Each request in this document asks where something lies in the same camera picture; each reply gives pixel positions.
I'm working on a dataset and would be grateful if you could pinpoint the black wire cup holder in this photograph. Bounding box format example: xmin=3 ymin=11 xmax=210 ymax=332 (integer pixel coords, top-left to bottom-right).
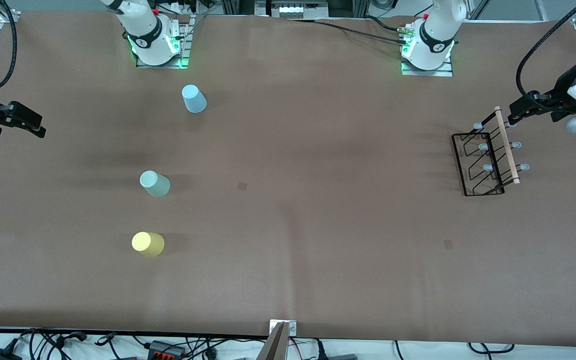
xmin=451 ymin=106 xmax=530 ymax=197

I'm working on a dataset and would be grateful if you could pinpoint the pale green plastic cup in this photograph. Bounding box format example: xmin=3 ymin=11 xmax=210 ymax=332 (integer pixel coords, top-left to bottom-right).
xmin=139 ymin=170 xmax=172 ymax=198

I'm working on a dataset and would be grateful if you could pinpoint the yellow plastic cup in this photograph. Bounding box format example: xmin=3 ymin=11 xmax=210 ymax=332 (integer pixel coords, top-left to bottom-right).
xmin=131 ymin=231 xmax=166 ymax=258

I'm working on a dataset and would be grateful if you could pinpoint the light blue plastic cup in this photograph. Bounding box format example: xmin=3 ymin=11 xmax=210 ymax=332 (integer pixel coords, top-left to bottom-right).
xmin=181 ymin=84 xmax=208 ymax=114

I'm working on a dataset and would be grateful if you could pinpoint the white power strip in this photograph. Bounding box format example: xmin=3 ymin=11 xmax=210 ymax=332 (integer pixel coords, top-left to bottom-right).
xmin=169 ymin=0 xmax=201 ymax=15

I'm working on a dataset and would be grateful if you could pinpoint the large table cover sheet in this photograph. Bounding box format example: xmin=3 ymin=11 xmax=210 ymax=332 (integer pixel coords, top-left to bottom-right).
xmin=0 ymin=10 xmax=576 ymax=348

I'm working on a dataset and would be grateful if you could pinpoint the grey electronics box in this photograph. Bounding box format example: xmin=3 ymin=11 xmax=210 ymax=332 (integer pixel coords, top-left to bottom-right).
xmin=268 ymin=0 xmax=330 ymax=20

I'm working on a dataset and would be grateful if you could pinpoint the black orange connector block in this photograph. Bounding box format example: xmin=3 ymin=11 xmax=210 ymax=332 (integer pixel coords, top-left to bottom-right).
xmin=147 ymin=340 xmax=187 ymax=360

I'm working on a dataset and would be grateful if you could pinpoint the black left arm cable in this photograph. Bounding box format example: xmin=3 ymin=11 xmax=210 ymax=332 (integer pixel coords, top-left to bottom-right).
xmin=515 ymin=0 xmax=576 ymax=101

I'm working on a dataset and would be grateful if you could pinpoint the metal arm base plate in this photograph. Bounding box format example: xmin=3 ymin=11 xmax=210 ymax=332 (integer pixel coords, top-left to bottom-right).
xmin=401 ymin=30 xmax=454 ymax=77
xmin=135 ymin=15 xmax=194 ymax=69

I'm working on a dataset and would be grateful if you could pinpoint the thick black cable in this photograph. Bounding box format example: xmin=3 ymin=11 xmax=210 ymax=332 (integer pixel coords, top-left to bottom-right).
xmin=363 ymin=15 xmax=411 ymax=34

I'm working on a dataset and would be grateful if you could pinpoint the thin black cable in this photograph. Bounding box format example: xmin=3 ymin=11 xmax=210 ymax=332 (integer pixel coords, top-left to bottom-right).
xmin=288 ymin=18 xmax=411 ymax=46

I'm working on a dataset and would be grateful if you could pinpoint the tangled black cable bundle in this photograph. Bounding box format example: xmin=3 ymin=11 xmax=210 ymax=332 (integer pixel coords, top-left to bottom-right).
xmin=0 ymin=327 xmax=269 ymax=360

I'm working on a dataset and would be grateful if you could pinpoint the black cable loop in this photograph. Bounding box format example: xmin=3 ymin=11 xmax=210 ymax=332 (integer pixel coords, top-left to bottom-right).
xmin=468 ymin=342 xmax=515 ymax=355

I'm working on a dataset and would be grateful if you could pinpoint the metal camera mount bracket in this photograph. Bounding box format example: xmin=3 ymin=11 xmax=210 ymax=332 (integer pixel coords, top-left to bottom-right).
xmin=255 ymin=320 xmax=298 ymax=360

